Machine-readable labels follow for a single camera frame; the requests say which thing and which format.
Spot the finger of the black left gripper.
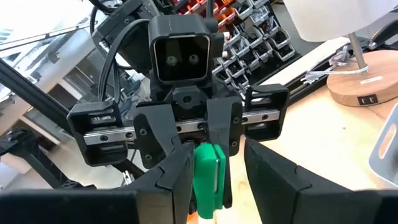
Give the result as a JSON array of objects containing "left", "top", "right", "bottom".
[
  {"left": 206, "top": 95, "right": 244, "bottom": 210},
  {"left": 133, "top": 102, "right": 187, "bottom": 170}
]

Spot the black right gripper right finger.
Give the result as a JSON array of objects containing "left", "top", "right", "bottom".
[{"left": 244, "top": 138, "right": 355, "bottom": 224}]

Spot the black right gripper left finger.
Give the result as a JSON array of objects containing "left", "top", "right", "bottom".
[{"left": 120, "top": 141, "right": 196, "bottom": 224}]

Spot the green stapler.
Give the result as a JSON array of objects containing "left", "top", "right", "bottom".
[{"left": 192, "top": 142, "right": 227, "bottom": 220}]

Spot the parts bin storage rack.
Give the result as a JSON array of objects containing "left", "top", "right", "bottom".
[{"left": 174, "top": 0, "right": 296, "bottom": 94}]

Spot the light grey plastic bin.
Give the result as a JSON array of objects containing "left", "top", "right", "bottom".
[{"left": 368, "top": 103, "right": 398, "bottom": 189}]

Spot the white shade wooden base lamp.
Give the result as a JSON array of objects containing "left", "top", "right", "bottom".
[{"left": 282, "top": 0, "right": 398, "bottom": 108}]

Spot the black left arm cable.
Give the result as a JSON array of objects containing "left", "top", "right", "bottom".
[{"left": 89, "top": 6, "right": 152, "bottom": 105}]

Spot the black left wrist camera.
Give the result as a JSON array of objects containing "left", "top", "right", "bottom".
[{"left": 148, "top": 14, "right": 225, "bottom": 94}]

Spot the black aluminium frame beam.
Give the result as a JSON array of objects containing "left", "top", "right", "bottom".
[{"left": 0, "top": 58, "right": 74, "bottom": 134}]

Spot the clear plastic wrapped cable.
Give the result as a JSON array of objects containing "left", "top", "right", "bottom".
[{"left": 300, "top": 45, "right": 369, "bottom": 85}]

